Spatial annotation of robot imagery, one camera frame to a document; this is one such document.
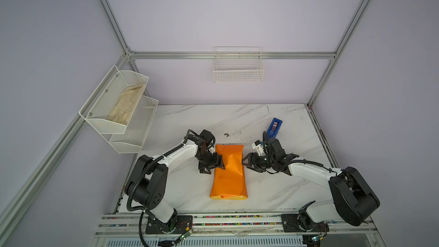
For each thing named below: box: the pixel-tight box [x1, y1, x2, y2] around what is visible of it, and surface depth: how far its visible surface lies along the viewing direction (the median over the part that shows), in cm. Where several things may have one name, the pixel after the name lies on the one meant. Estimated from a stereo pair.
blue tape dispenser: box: [266, 117, 283, 138], surface depth 103 cm
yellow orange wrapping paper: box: [209, 144, 249, 200], surface depth 82 cm
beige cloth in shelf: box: [107, 83, 146, 126], surface depth 81 cm
